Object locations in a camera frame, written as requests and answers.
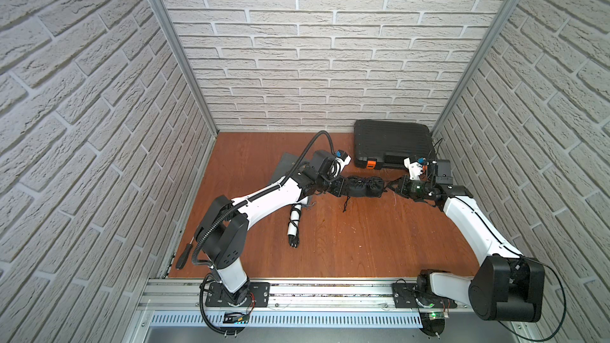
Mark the black drawstring bag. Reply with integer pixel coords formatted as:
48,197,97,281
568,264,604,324
342,176,385,212

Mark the grey drawstring bag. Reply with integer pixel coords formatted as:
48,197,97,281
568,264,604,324
268,152,314,204

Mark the white hair dryer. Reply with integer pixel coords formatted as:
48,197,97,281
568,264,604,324
288,203,303,249

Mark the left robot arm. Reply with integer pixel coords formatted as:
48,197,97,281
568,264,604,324
191,131,351,306

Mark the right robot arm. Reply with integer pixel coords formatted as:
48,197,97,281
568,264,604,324
388,158,550,326

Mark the black plastic tool case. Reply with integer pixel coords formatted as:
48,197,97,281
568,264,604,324
353,120,437,170

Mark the black screwdriver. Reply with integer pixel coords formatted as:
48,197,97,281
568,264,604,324
176,238,195,270

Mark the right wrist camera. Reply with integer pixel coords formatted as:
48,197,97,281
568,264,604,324
403,158,427,180

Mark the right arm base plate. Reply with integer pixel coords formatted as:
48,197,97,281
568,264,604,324
391,279,458,310

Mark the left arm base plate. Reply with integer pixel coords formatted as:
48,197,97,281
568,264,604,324
205,282,271,307

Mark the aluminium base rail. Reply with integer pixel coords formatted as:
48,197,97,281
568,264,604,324
128,277,530,330

